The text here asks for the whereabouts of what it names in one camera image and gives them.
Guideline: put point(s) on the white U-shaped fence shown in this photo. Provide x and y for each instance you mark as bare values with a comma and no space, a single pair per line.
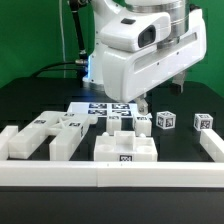
106,174

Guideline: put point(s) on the white chair back part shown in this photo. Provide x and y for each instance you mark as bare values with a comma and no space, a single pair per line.
68,130

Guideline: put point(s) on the white tagged cube nut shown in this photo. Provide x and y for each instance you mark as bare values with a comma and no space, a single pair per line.
165,120
203,121

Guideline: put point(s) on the white marker sheet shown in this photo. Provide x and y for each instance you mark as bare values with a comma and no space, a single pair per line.
127,110

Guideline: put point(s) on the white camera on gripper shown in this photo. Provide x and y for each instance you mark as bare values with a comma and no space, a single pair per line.
133,31

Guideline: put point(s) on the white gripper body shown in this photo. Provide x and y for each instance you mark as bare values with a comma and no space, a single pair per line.
127,75

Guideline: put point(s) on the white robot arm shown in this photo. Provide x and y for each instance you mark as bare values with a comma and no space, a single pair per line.
106,10

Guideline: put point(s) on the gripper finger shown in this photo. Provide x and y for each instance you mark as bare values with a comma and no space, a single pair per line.
142,105
177,84

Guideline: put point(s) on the white chair seat part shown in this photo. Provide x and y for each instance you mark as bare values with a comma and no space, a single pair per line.
125,146

